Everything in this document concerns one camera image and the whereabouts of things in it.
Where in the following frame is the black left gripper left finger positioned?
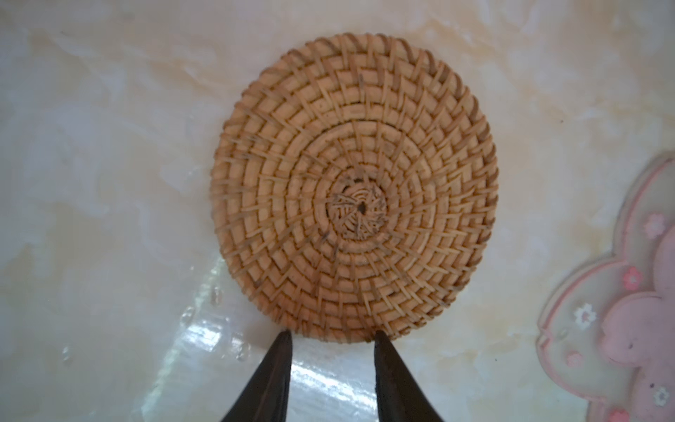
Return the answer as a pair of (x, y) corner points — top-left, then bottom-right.
(221, 331), (293, 422)

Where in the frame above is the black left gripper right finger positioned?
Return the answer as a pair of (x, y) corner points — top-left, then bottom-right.
(374, 331), (442, 422)

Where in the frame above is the pink flower silicone coaster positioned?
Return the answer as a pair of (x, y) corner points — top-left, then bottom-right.
(536, 153), (674, 421)

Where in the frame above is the round woven rattan coaster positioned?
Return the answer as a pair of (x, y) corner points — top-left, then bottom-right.
(210, 33), (499, 343)

